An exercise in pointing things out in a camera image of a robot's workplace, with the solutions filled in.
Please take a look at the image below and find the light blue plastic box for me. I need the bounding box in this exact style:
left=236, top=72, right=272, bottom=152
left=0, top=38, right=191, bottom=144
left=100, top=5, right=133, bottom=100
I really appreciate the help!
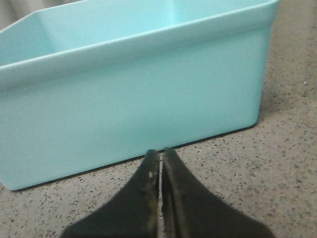
left=0, top=0, right=279, bottom=190

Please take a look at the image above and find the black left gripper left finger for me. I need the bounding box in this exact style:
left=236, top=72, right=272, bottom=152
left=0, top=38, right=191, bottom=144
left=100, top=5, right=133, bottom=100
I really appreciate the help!
left=61, top=150, right=159, bottom=238

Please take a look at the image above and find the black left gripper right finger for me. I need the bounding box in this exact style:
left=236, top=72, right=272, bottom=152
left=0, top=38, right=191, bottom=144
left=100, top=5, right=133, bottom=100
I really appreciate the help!
left=162, top=148, right=274, bottom=238

